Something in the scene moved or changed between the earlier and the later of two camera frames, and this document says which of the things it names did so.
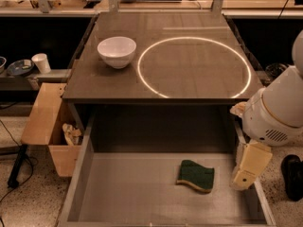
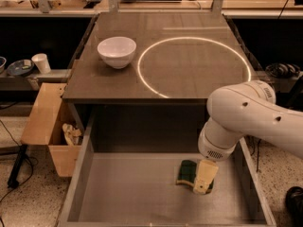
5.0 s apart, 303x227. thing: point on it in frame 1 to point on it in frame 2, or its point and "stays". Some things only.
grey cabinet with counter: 189,73 stays
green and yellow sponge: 195,174 stays
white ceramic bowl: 117,51 stays
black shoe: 293,168 to 294,203
